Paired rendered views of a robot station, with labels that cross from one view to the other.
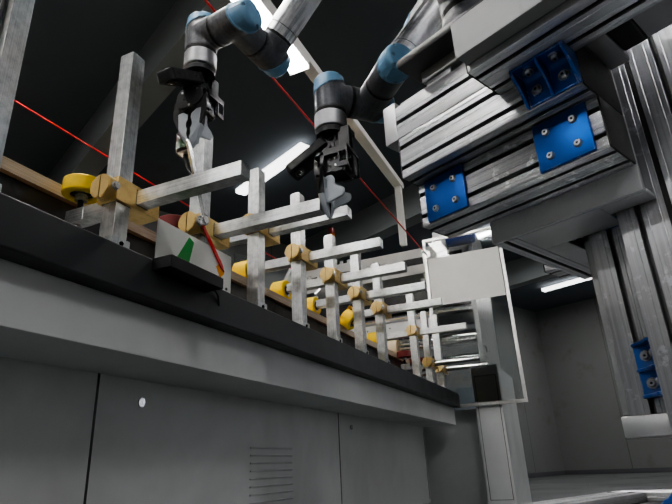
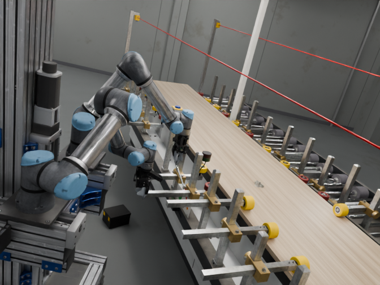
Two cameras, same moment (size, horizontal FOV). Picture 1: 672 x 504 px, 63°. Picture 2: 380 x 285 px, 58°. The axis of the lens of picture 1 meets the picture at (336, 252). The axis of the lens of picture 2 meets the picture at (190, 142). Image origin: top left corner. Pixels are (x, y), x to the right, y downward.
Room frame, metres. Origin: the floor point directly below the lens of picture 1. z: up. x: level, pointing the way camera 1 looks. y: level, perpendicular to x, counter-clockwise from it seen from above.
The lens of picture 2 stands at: (2.38, -1.15, 1.92)
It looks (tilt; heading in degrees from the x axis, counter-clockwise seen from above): 22 degrees down; 132
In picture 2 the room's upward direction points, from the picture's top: 13 degrees clockwise
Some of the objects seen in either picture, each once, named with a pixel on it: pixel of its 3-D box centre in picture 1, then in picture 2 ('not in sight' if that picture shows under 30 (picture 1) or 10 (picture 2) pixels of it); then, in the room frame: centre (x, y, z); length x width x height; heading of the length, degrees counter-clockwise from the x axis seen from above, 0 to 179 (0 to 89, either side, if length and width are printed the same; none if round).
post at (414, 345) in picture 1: (413, 338); not in sight; (2.78, -0.38, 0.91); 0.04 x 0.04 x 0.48; 67
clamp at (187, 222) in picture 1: (203, 231); (192, 191); (1.19, 0.31, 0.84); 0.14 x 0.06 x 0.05; 157
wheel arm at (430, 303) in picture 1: (400, 308); not in sight; (2.32, -0.27, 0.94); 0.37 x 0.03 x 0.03; 67
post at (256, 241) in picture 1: (256, 245); (207, 206); (1.40, 0.22, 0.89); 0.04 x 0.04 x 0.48; 67
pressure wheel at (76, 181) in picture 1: (80, 203); (200, 172); (1.04, 0.54, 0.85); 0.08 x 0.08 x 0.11
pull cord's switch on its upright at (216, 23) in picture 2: not in sight; (207, 61); (-0.74, 2.36, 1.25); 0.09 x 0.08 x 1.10; 157
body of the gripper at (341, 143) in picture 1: (335, 155); (143, 176); (1.07, -0.01, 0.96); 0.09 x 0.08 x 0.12; 67
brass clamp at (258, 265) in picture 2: (333, 278); (255, 266); (1.88, 0.01, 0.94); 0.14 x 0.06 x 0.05; 157
